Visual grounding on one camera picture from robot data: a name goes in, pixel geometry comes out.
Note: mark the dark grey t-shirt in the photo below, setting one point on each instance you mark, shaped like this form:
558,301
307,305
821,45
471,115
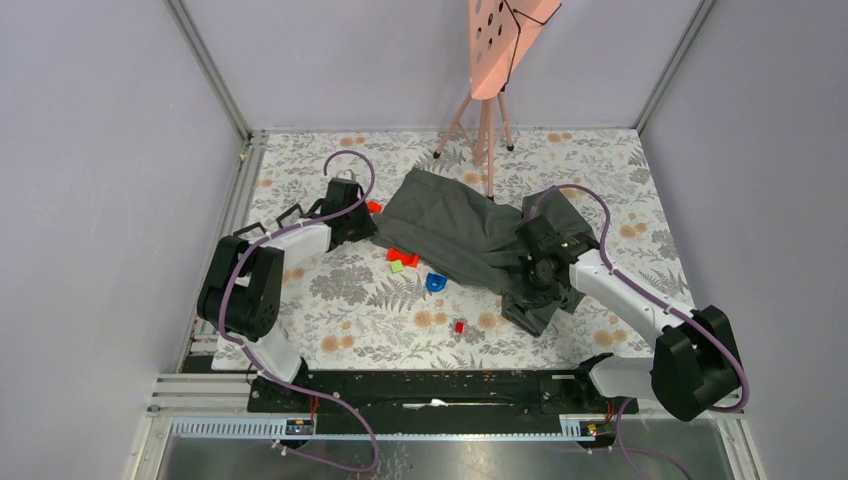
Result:
472,240

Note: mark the black frame display box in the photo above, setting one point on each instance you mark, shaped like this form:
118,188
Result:
293,216
256,228

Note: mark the blue D-shaped toy block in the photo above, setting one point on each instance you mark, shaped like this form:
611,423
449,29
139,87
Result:
435,282

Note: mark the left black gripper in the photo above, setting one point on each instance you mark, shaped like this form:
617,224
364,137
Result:
368,228

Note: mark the pink music stand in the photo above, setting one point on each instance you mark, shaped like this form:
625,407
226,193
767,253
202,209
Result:
500,35

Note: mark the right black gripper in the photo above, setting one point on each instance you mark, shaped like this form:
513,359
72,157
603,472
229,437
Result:
527,263

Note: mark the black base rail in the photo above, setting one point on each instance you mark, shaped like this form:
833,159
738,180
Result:
436,402

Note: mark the red curved toy block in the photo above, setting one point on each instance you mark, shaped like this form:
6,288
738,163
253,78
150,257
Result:
406,259

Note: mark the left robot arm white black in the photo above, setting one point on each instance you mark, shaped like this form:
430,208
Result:
241,292

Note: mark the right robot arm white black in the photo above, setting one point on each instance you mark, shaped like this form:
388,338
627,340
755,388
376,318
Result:
695,363

